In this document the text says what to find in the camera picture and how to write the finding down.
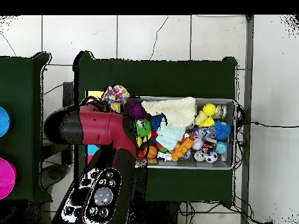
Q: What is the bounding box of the cream white cloth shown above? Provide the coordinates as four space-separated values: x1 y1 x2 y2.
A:
141 96 197 128

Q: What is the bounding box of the wooden box with three holes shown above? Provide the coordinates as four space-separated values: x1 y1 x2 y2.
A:
85 90 123 164

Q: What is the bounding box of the silver mesh bin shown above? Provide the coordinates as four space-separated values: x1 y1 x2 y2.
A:
123 95 238 170

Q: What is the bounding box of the green spiky ball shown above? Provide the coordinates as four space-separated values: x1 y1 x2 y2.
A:
135 118 152 138

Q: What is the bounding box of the purple knobbly ball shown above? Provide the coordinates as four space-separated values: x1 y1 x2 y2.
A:
125 100 150 119

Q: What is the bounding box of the mint green cloth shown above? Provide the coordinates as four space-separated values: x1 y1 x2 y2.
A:
155 124 186 151

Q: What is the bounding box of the small orange basketball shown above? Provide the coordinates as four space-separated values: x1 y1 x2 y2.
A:
143 145 158 160

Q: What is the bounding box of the orange toy brick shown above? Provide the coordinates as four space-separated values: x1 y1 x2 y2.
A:
171 138 194 162

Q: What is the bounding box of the dark green table cloth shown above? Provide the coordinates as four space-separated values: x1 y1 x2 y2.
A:
0 52 53 202
73 51 239 207

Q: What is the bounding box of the plain yellow ball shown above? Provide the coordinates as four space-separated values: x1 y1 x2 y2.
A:
202 103 217 117

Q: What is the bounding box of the small soccer ball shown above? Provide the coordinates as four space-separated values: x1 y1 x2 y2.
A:
204 150 218 163

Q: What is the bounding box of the light blue spiky ball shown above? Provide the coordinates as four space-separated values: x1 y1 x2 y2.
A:
213 120 231 141

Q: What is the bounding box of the blue globe ball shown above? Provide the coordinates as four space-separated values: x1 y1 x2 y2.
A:
214 141 228 155

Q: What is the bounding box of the blue round lid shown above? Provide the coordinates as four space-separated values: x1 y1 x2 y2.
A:
0 106 12 138

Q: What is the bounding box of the pink round lid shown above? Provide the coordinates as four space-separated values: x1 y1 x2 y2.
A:
0 157 17 200

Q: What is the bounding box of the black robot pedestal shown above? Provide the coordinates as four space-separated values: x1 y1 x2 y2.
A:
133 201 180 224

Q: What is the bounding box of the black cable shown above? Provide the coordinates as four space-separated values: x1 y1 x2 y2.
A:
235 120 299 128

